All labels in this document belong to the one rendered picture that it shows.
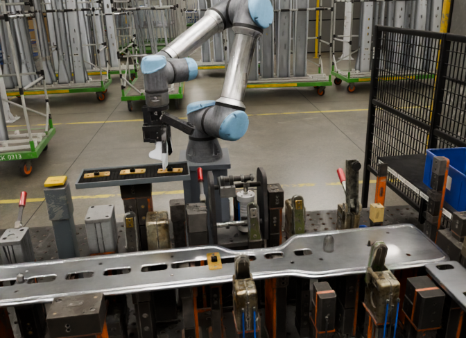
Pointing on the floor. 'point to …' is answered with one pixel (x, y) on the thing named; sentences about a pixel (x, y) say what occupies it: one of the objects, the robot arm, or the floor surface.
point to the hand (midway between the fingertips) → (168, 162)
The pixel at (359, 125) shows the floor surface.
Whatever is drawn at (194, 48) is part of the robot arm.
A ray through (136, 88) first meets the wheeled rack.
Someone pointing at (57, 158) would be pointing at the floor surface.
